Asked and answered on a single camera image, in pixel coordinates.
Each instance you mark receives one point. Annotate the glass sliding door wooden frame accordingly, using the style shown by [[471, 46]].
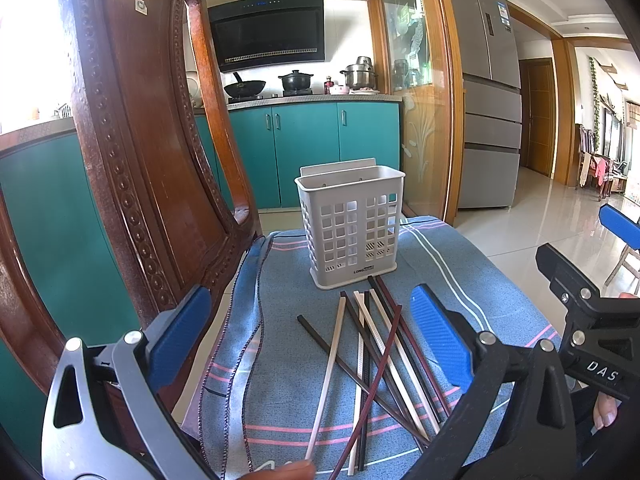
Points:
[[417, 57]]

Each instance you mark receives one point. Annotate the maroon chopstick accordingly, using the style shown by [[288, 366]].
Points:
[[442, 399]]

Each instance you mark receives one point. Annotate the stainless steel pot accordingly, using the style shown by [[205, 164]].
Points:
[[360, 75]]

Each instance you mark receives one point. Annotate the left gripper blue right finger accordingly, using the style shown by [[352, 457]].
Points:
[[514, 419]]

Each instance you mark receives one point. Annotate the person's right hand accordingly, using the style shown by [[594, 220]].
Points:
[[604, 411]]

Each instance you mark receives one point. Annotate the teal lower kitchen cabinets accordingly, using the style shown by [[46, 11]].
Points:
[[275, 141]]

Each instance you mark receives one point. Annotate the white plastic utensil basket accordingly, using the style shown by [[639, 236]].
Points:
[[351, 216]]

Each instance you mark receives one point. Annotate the wooden interior door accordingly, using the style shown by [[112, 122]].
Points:
[[538, 114]]

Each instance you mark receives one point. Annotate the black range hood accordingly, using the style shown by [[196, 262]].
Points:
[[254, 33]]

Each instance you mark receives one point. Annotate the person's left hand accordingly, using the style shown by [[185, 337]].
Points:
[[301, 470]]

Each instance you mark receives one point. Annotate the blue striped table cloth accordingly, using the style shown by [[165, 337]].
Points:
[[255, 405]]

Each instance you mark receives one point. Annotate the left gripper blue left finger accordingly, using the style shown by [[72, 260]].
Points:
[[104, 418]]

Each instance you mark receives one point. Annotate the dark brown chopstick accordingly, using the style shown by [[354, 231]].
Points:
[[387, 408]]

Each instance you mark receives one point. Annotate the silver refrigerator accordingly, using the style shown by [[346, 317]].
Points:
[[492, 104]]

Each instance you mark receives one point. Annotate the black wok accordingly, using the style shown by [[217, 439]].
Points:
[[242, 89]]

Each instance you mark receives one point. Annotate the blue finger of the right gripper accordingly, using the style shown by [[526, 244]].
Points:
[[620, 225]]

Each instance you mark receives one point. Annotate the black cooking pot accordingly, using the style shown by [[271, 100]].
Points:
[[295, 83]]

